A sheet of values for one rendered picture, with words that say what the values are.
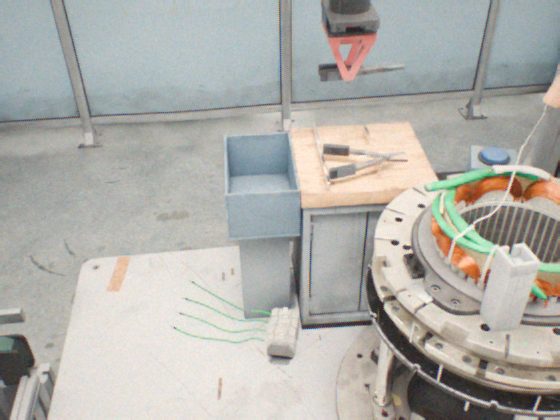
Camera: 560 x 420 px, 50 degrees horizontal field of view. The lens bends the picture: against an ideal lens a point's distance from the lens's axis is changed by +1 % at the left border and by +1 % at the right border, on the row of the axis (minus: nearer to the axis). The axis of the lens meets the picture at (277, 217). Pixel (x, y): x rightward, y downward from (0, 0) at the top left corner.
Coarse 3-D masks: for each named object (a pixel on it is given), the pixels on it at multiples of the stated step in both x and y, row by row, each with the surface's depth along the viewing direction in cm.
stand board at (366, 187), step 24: (312, 144) 95; (336, 144) 95; (360, 144) 94; (384, 144) 94; (408, 144) 94; (312, 168) 89; (384, 168) 89; (408, 168) 89; (432, 168) 89; (312, 192) 84; (336, 192) 84; (360, 192) 84; (384, 192) 85
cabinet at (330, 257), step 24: (312, 216) 88; (336, 216) 88; (360, 216) 88; (312, 240) 91; (336, 240) 91; (360, 240) 91; (312, 264) 94; (336, 264) 94; (360, 264) 94; (312, 288) 97; (336, 288) 97; (360, 288) 99; (312, 312) 100; (336, 312) 101; (360, 312) 101
